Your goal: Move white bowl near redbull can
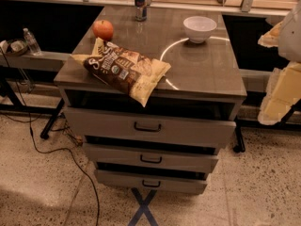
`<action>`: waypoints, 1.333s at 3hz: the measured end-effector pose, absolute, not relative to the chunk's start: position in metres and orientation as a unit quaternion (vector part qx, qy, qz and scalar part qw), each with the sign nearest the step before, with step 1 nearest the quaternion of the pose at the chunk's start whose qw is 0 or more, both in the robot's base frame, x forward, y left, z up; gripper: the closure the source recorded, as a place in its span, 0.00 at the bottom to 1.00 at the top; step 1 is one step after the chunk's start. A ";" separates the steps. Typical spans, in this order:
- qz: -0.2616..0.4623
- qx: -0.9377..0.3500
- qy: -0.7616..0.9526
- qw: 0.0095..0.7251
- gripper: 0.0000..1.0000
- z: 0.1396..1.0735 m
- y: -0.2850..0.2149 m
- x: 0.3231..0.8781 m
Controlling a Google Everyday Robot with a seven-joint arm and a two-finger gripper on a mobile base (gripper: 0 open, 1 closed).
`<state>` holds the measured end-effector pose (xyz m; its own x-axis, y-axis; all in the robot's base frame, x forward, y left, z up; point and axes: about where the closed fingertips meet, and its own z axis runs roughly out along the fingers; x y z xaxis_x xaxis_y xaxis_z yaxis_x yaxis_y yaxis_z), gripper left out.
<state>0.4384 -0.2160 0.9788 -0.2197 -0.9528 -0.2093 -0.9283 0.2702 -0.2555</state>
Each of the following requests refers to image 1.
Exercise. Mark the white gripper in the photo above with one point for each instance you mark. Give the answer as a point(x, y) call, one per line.
point(292, 37)

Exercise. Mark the white ceramic bowl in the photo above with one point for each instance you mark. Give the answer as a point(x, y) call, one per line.
point(198, 28)

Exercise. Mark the redbull can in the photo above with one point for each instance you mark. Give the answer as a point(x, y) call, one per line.
point(141, 10)

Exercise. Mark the small bowl on shelf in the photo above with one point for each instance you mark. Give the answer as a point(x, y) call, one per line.
point(16, 47)

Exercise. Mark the grey drawer cabinet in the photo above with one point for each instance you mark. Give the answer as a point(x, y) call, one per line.
point(152, 106)

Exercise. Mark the brown yellow chips bag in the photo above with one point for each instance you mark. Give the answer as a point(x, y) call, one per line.
point(127, 71)

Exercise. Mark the red apple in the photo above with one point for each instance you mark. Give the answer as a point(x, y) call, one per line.
point(103, 29)

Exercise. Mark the blue tape cross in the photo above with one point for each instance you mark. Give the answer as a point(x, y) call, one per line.
point(144, 208)

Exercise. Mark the grey side shelf left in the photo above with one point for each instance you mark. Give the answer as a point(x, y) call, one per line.
point(47, 61)

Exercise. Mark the clear plastic water bottle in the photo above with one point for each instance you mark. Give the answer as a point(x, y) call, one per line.
point(32, 42)

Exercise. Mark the middle drawer with handle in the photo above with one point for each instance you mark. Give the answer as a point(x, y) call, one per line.
point(150, 158)

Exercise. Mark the drawer with handle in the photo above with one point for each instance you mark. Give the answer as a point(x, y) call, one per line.
point(115, 178)
point(150, 158)
point(159, 129)

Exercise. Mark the bottom drawer with handle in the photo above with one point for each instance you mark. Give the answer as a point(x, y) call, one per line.
point(115, 178)

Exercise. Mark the top drawer with handle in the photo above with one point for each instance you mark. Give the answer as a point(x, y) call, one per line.
point(159, 129)

